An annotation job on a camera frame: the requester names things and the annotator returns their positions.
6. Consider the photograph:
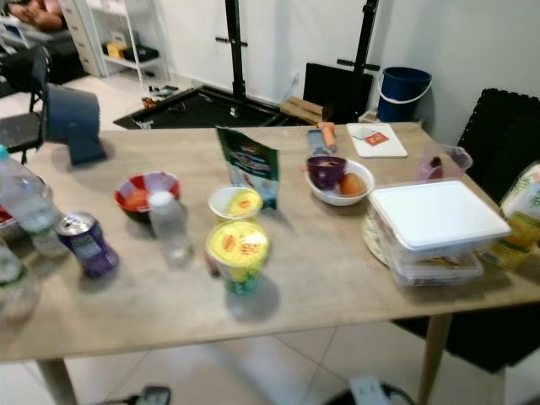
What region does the teal capped water bottle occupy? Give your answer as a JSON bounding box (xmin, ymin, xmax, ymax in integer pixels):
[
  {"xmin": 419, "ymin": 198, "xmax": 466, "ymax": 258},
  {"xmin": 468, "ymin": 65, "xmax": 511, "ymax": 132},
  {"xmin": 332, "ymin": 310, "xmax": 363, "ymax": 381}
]
[{"xmin": 0, "ymin": 143, "xmax": 70, "ymax": 258}]

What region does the small white capped bottle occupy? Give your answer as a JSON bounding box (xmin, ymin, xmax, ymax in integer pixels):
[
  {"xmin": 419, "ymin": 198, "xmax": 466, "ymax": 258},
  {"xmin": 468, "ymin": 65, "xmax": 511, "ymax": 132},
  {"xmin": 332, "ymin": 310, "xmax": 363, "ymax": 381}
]
[{"xmin": 148, "ymin": 191, "xmax": 192, "ymax": 264}]

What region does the clear plastic water bottle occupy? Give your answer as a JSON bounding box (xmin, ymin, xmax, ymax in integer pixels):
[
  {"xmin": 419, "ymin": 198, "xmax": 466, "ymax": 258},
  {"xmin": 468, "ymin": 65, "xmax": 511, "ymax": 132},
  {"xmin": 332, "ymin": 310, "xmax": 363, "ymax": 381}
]
[{"xmin": 0, "ymin": 240, "xmax": 43, "ymax": 321}]

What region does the purple soda can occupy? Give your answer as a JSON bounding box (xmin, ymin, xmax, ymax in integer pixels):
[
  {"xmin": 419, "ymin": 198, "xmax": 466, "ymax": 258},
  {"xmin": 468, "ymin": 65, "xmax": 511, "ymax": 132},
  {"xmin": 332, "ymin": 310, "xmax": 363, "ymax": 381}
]
[{"xmin": 56, "ymin": 213, "xmax": 119, "ymax": 279}]

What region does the black chair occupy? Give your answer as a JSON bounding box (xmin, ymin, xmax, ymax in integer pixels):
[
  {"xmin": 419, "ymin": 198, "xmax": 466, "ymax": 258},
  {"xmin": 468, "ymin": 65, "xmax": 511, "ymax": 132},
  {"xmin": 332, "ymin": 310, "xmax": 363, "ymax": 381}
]
[{"xmin": 0, "ymin": 44, "xmax": 51, "ymax": 153}]

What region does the blue grey desk fan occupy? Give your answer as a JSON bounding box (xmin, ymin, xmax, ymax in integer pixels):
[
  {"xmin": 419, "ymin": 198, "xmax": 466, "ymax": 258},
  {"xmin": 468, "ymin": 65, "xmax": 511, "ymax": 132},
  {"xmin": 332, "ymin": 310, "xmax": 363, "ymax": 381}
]
[{"xmin": 45, "ymin": 84, "xmax": 109, "ymax": 166}]

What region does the red and white bowl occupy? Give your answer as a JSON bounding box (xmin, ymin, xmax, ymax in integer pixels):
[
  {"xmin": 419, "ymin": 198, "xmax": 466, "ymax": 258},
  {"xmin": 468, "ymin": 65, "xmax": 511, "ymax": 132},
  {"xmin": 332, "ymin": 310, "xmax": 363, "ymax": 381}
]
[{"xmin": 114, "ymin": 171, "xmax": 181, "ymax": 222}]

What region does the person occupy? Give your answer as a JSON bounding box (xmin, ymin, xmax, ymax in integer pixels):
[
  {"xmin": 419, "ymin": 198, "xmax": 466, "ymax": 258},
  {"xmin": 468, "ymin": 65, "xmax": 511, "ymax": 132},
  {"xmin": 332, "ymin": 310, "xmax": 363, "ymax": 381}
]
[{"xmin": 8, "ymin": 0, "xmax": 67, "ymax": 33}]

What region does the white shelf unit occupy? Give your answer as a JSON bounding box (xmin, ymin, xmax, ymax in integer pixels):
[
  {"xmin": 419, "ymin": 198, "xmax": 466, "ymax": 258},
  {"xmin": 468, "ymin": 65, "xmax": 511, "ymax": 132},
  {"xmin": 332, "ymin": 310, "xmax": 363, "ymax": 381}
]
[{"xmin": 61, "ymin": 0, "xmax": 161, "ymax": 85}]

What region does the black floor mat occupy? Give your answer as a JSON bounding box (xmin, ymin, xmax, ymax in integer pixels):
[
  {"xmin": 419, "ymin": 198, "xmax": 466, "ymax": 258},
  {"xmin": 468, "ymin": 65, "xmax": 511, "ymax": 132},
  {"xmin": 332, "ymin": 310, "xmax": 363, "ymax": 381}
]
[
  {"xmin": 112, "ymin": 83, "xmax": 309, "ymax": 130},
  {"xmin": 392, "ymin": 312, "xmax": 540, "ymax": 372}
]

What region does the small yellow lidded cup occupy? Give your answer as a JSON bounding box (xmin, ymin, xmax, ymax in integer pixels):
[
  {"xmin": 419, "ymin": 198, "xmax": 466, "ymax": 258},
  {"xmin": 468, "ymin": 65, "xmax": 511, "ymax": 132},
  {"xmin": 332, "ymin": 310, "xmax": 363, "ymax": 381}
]
[{"xmin": 208, "ymin": 186, "xmax": 264, "ymax": 224}]

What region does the large yellow lidded noodle cup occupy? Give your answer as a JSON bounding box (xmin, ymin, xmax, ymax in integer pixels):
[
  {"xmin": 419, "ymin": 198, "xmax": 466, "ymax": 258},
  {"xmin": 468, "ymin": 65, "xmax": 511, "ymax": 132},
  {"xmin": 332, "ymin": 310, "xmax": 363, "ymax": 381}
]
[{"xmin": 206, "ymin": 221, "xmax": 271, "ymax": 296}]

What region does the green snack bag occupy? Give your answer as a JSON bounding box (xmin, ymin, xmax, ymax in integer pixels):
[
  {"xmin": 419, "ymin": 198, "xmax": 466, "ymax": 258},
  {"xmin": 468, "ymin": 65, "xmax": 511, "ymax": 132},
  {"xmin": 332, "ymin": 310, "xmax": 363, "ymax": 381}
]
[{"xmin": 215, "ymin": 127, "xmax": 281, "ymax": 210}]

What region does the black metal stand pole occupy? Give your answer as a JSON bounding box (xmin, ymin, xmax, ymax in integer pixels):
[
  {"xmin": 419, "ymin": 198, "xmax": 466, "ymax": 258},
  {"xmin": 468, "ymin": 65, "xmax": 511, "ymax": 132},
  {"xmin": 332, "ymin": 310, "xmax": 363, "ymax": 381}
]
[
  {"xmin": 215, "ymin": 0, "xmax": 250, "ymax": 102},
  {"xmin": 336, "ymin": 0, "xmax": 381, "ymax": 111}
]

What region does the brown cardboard piece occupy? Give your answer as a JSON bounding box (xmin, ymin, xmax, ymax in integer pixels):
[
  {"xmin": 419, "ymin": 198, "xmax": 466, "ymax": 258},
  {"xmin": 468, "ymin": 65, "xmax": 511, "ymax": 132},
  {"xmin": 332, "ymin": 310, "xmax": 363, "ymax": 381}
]
[{"xmin": 280, "ymin": 96, "xmax": 330, "ymax": 126}]

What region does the wide white bowl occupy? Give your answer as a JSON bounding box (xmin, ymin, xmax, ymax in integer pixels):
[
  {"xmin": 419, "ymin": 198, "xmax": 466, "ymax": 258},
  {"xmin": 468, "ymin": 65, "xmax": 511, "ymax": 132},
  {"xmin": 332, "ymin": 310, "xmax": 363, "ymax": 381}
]
[{"xmin": 305, "ymin": 159, "xmax": 375, "ymax": 207}]

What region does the purple cup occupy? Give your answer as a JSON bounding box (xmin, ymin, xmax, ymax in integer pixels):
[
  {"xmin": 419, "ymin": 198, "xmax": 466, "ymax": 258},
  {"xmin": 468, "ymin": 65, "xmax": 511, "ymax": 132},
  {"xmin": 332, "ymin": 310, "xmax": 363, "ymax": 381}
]
[{"xmin": 304, "ymin": 155, "xmax": 348, "ymax": 192}]

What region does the orange and grey utensil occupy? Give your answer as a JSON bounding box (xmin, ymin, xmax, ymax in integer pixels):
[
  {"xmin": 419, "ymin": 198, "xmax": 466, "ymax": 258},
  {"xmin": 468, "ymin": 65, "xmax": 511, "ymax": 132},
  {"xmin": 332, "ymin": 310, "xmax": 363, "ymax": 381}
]
[{"xmin": 308, "ymin": 122, "xmax": 338, "ymax": 158}]

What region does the light wooden table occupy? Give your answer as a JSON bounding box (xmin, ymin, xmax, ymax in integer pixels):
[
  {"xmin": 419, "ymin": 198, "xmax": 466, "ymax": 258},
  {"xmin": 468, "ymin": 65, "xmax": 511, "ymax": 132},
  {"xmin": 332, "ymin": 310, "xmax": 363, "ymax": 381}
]
[{"xmin": 0, "ymin": 122, "xmax": 540, "ymax": 405}]

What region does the orange fruit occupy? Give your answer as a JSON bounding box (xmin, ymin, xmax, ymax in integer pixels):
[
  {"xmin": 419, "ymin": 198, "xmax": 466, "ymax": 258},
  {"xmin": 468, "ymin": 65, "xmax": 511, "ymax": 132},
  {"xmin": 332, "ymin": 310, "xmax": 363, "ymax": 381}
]
[{"xmin": 338, "ymin": 173, "xmax": 368, "ymax": 197}]

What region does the black flat panel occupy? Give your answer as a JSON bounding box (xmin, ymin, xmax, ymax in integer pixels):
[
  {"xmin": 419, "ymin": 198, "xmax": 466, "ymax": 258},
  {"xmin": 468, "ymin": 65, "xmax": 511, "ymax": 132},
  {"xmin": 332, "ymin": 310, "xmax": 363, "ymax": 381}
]
[{"xmin": 303, "ymin": 62, "xmax": 376, "ymax": 124}]

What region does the patterned plate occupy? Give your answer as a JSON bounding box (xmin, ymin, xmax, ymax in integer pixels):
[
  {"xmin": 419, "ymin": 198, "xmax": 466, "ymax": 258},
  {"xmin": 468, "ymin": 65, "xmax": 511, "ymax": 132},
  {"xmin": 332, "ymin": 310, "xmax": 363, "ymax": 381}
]
[{"xmin": 363, "ymin": 211, "xmax": 391, "ymax": 267}]

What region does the small red card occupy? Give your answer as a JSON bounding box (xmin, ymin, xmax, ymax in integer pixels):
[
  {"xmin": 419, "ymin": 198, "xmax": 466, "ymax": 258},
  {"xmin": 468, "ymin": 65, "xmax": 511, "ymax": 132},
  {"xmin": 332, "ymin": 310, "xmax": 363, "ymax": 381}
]
[{"xmin": 361, "ymin": 130, "xmax": 389, "ymax": 147}]

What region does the white cutting board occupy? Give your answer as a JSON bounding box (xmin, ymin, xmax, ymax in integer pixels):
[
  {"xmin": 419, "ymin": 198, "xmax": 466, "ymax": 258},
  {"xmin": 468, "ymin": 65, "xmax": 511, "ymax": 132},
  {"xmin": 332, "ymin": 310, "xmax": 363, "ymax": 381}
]
[{"xmin": 345, "ymin": 123, "xmax": 409, "ymax": 159}]

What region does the blue bucket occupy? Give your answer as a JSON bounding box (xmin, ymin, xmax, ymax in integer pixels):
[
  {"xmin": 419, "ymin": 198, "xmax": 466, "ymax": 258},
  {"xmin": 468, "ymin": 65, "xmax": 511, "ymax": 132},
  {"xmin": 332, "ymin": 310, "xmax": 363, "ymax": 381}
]
[{"xmin": 377, "ymin": 66, "xmax": 433, "ymax": 123}]

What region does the white lidded food container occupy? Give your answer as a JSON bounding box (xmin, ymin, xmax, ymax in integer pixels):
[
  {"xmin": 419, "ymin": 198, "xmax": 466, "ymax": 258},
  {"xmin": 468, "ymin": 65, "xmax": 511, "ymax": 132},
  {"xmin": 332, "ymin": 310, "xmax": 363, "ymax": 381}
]
[{"xmin": 368, "ymin": 180, "xmax": 511, "ymax": 258}]

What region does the pink measuring jug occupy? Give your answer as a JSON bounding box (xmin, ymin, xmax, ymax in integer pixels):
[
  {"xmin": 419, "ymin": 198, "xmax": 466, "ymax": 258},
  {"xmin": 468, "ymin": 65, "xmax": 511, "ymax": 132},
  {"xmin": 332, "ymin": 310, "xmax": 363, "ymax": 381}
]
[{"xmin": 415, "ymin": 143, "xmax": 473, "ymax": 183}]

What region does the clear plastic food container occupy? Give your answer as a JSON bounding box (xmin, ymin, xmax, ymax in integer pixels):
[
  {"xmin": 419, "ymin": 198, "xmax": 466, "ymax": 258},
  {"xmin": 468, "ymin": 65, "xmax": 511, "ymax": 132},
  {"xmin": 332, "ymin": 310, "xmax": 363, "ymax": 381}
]
[{"xmin": 386, "ymin": 249, "xmax": 486, "ymax": 288}]

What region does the black foam mat tile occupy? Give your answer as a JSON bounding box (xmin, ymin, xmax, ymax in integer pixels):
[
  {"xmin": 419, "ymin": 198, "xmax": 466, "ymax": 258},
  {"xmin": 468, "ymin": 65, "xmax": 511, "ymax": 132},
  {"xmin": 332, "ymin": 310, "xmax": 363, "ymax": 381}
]
[{"xmin": 456, "ymin": 88, "xmax": 540, "ymax": 203}]

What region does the yellow green juice carton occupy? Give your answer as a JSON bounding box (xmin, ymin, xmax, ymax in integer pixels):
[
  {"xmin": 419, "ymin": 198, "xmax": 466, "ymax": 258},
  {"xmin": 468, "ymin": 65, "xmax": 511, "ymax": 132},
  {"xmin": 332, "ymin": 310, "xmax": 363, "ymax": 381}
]
[{"xmin": 477, "ymin": 160, "xmax": 540, "ymax": 271}]

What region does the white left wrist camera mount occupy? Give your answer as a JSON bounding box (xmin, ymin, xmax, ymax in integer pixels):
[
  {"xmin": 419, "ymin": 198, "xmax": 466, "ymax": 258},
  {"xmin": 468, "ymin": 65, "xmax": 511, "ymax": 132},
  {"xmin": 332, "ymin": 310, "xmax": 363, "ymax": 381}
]
[{"xmin": 135, "ymin": 385, "xmax": 174, "ymax": 405}]

